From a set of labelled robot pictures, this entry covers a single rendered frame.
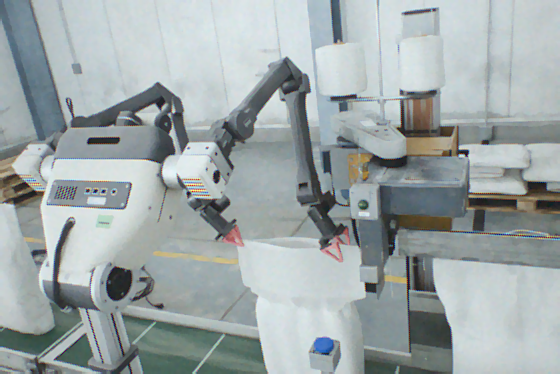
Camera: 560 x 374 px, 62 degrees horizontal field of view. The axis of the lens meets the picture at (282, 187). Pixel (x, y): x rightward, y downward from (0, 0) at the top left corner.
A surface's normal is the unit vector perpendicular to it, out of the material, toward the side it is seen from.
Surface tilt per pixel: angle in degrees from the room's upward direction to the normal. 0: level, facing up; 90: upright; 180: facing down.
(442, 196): 90
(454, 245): 90
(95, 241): 50
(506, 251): 90
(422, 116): 90
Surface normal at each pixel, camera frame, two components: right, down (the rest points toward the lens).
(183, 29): -0.40, 0.36
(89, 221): -0.38, -0.33
